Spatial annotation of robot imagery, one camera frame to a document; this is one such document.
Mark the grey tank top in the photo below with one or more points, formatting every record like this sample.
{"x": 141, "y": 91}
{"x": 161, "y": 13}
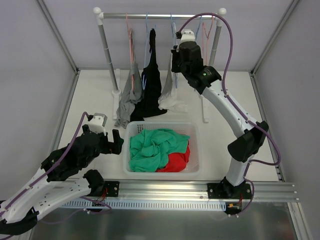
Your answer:
{"x": 131, "y": 95}

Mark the pink wire hanger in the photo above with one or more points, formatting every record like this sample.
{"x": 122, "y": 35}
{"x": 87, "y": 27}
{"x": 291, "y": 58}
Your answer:
{"x": 131, "y": 52}
{"x": 206, "y": 33}

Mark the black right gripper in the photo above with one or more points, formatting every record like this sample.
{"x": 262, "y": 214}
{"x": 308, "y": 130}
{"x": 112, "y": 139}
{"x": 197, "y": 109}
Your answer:
{"x": 175, "y": 64}

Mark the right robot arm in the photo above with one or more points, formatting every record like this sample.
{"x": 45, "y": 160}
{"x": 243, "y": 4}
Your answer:
{"x": 249, "y": 139}

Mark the white and silver clothes rack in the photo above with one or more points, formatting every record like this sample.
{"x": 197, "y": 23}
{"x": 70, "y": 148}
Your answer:
{"x": 115, "y": 74}

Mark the white plastic basket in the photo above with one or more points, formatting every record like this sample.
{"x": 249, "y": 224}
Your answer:
{"x": 185, "y": 128}

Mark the green tank top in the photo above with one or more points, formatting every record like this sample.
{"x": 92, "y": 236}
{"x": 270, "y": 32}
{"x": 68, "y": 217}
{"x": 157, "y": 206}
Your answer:
{"x": 149, "y": 149}

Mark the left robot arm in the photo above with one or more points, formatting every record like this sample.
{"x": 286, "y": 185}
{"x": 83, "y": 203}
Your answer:
{"x": 47, "y": 189}

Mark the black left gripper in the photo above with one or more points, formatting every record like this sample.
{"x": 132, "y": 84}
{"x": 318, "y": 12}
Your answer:
{"x": 108, "y": 144}

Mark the red tank top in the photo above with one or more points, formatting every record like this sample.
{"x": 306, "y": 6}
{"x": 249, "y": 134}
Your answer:
{"x": 177, "y": 162}

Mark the white slotted cable duct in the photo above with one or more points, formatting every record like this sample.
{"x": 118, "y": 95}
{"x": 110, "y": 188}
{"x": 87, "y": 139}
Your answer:
{"x": 206, "y": 205}

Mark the black tank top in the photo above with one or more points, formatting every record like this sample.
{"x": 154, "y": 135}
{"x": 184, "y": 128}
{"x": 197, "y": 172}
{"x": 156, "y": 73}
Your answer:
{"x": 149, "y": 106}

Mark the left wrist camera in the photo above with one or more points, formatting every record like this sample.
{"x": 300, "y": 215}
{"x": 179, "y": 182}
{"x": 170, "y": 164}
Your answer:
{"x": 97, "y": 124}

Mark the white tank top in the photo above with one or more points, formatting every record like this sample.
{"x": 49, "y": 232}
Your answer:
{"x": 169, "y": 96}

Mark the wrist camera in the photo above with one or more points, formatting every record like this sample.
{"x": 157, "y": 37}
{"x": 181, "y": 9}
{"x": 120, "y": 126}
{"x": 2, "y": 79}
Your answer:
{"x": 185, "y": 35}
{"x": 97, "y": 124}

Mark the aluminium mounting rail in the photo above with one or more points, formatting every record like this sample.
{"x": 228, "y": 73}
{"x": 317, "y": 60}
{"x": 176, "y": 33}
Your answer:
{"x": 165, "y": 190}

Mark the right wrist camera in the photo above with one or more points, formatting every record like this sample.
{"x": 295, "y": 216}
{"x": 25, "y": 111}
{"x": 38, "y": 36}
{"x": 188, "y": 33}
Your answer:
{"x": 185, "y": 35}

